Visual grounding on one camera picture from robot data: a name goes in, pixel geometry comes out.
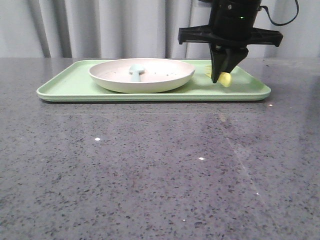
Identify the light green plastic tray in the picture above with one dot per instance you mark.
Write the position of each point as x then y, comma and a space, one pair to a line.
74, 84

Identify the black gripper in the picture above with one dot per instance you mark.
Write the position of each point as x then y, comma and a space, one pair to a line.
231, 25

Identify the light blue plastic spoon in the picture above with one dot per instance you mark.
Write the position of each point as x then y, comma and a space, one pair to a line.
136, 70

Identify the grey pleated curtain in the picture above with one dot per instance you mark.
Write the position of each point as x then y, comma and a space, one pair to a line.
113, 29

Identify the cream speckled plate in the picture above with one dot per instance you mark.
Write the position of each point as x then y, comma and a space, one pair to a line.
160, 75

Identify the yellow plastic fork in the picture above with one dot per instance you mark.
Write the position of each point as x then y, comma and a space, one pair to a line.
225, 78

